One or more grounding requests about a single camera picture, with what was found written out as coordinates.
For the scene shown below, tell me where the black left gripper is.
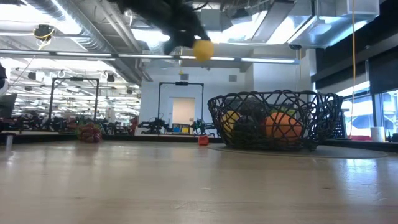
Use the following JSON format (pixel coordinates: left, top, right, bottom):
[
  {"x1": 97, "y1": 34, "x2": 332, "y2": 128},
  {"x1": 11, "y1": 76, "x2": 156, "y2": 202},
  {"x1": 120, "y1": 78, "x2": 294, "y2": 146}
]
[{"x1": 107, "y1": 0, "x2": 211, "y2": 55}]

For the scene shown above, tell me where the yellow lemon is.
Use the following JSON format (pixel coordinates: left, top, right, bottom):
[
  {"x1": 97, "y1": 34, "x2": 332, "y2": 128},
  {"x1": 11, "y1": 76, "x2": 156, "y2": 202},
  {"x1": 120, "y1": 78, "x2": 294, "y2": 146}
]
[{"x1": 192, "y1": 39, "x2": 215, "y2": 62}]

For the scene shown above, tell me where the yellow starfruit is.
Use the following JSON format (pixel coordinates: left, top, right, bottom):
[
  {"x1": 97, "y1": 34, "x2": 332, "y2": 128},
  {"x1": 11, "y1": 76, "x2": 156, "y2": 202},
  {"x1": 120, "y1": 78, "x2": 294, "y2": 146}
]
[{"x1": 221, "y1": 110, "x2": 241, "y2": 134}]

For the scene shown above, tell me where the orange mango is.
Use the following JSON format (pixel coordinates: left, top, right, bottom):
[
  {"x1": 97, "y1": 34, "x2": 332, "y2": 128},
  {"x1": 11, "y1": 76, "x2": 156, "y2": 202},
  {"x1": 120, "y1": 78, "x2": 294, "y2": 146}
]
[{"x1": 262, "y1": 111, "x2": 304, "y2": 140}]

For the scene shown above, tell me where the white door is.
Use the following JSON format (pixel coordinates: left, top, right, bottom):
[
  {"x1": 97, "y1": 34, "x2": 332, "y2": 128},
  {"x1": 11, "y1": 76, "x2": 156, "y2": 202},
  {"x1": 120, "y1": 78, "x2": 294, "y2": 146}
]
[{"x1": 172, "y1": 97, "x2": 196, "y2": 126}]

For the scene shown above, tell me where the red grape bunch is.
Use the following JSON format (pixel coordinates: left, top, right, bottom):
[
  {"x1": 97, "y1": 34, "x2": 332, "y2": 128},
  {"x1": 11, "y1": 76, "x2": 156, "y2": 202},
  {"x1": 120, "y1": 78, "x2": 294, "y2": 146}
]
[{"x1": 76, "y1": 121, "x2": 103, "y2": 144}]

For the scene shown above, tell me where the black perforated crate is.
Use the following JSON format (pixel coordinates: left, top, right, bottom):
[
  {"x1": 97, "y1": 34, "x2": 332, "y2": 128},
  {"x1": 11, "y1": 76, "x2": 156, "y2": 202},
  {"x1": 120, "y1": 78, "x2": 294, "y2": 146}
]
[{"x1": 330, "y1": 108, "x2": 349, "y2": 140}]

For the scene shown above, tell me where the grey round mat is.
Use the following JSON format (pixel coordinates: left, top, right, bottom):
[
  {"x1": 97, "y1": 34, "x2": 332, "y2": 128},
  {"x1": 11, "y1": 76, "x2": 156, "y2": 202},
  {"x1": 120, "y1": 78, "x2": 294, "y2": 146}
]
[{"x1": 208, "y1": 143, "x2": 388, "y2": 160}]

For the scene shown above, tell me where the dark grey monitor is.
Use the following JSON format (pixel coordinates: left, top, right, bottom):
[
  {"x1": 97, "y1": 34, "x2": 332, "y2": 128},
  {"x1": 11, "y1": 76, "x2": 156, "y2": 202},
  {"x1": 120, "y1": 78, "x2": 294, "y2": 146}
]
[{"x1": 0, "y1": 93, "x2": 18, "y2": 119}]

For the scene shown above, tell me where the white paper roll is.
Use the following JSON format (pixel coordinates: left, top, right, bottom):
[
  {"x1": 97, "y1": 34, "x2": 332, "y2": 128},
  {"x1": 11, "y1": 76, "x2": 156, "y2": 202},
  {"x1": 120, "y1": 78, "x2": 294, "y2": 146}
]
[{"x1": 369, "y1": 126, "x2": 386, "y2": 142}]

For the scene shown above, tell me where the black background rig frame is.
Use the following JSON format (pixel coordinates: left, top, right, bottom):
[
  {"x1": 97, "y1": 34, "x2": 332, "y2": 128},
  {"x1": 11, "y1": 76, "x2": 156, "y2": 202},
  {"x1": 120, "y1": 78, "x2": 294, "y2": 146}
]
[
  {"x1": 49, "y1": 77, "x2": 100, "y2": 123},
  {"x1": 157, "y1": 81, "x2": 205, "y2": 134}
]

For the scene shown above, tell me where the silver overhead frame bar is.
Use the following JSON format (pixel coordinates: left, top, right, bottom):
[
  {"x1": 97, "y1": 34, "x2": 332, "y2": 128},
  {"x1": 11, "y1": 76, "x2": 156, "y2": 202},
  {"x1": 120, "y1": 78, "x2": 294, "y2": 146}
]
[{"x1": 0, "y1": 49, "x2": 300, "y2": 65}]

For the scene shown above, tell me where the black overhead camera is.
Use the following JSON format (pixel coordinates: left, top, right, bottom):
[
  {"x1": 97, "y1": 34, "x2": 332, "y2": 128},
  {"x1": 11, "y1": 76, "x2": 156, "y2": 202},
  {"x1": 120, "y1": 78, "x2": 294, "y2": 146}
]
[{"x1": 33, "y1": 24, "x2": 56, "y2": 43}]

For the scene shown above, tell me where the black wire basket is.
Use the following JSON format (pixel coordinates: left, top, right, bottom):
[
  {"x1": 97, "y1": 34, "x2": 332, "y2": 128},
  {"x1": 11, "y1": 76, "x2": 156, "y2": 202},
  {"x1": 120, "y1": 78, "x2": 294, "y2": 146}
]
[{"x1": 207, "y1": 90, "x2": 343, "y2": 152}]

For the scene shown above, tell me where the yellow hanging cord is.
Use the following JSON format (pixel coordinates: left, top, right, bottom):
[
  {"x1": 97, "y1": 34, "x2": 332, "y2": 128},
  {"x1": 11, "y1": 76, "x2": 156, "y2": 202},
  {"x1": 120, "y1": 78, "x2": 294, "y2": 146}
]
[{"x1": 348, "y1": 0, "x2": 357, "y2": 139}]

